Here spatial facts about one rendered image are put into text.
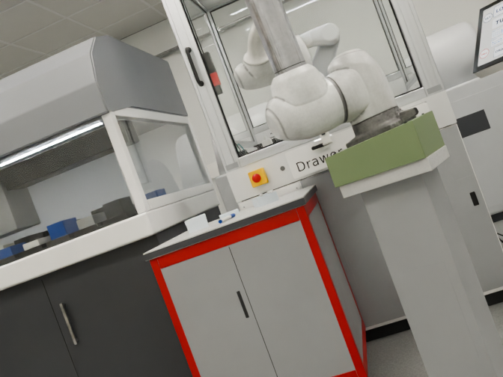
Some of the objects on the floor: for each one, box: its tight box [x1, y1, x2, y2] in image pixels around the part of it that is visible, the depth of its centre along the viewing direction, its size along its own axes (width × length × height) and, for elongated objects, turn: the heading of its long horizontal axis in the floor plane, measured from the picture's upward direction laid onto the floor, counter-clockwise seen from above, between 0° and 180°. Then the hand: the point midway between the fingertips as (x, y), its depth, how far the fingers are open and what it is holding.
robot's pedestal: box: [340, 145, 503, 377], centre depth 173 cm, size 30×30×76 cm
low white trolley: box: [143, 184, 368, 377], centre depth 222 cm, size 58×62×76 cm
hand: (327, 141), depth 204 cm, fingers open, 13 cm apart
